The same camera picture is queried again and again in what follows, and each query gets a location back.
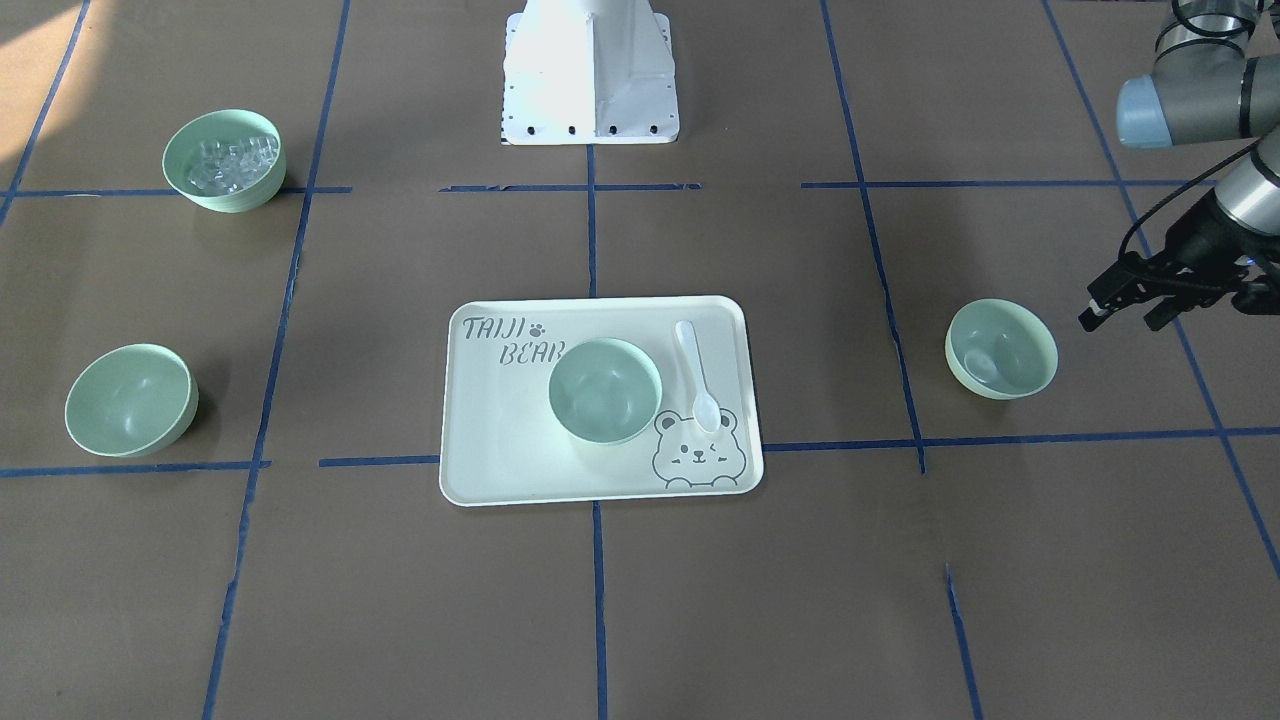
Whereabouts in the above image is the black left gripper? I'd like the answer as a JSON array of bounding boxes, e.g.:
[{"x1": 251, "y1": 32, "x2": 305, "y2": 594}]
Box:
[{"x1": 1078, "y1": 191, "x2": 1276, "y2": 333}]

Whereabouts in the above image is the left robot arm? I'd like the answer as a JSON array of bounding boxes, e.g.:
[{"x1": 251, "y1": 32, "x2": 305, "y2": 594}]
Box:
[{"x1": 1079, "y1": 1, "x2": 1279, "y2": 332}]

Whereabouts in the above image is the white plastic spoon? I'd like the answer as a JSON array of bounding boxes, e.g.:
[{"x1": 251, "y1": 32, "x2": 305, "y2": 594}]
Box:
[{"x1": 675, "y1": 320, "x2": 721, "y2": 436}]

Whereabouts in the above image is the green bowl on tray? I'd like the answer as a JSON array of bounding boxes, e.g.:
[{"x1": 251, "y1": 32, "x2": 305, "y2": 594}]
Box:
[{"x1": 547, "y1": 337, "x2": 663, "y2": 445}]

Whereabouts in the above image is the white tray with bear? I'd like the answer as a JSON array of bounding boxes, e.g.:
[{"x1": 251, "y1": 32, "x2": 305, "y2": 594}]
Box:
[{"x1": 439, "y1": 295, "x2": 764, "y2": 506}]

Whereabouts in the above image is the green bowl with ice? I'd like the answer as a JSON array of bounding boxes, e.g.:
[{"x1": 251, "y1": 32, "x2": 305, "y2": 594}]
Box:
[{"x1": 163, "y1": 109, "x2": 287, "y2": 214}]

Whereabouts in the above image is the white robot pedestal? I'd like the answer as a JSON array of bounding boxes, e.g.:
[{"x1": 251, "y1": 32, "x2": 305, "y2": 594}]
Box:
[{"x1": 500, "y1": 1, "x2": 681, "y2": 146}]

